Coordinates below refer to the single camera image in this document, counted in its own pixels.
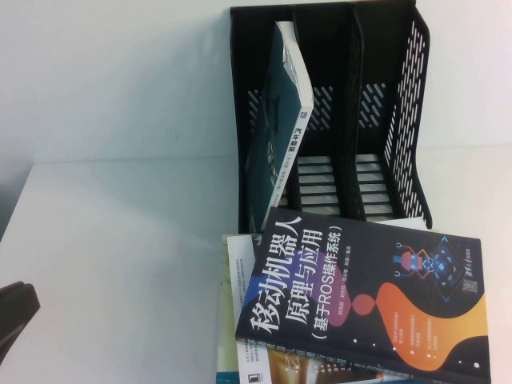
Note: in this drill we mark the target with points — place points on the pale green teal book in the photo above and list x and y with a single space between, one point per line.
225 300

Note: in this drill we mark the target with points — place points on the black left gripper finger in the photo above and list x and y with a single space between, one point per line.
18 312

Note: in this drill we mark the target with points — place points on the black perforated plastic book stand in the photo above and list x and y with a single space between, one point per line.
384 60

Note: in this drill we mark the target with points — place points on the white car suspension book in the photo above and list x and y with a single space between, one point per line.
280 100

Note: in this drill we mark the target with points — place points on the lower books in stack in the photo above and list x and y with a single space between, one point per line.
244 280

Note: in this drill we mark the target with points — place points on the dark mobile robot book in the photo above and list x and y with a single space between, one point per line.
360 320

